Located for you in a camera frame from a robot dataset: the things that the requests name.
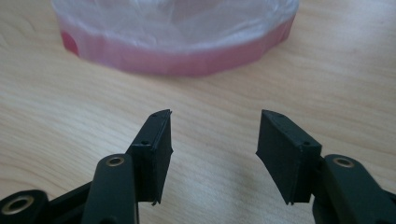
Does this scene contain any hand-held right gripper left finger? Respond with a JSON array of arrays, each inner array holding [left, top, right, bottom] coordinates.
[[125, 108, 174, 206]]

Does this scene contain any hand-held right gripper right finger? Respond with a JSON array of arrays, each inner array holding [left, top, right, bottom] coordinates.
[[255, 108, 323, 206]]

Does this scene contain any white plastic bag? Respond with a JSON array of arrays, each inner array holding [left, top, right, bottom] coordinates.
[[50, 0, 301, 74]]

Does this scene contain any pink cartoon trash bin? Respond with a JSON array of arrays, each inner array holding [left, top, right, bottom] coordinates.
[[59, 13, 297, 77]]

